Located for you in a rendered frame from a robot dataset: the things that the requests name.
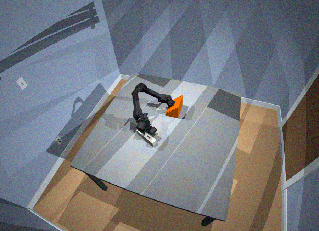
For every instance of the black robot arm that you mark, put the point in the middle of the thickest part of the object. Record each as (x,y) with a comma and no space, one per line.
(137,112)

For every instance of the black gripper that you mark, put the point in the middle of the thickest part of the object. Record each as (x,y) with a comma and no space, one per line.
(151,129)

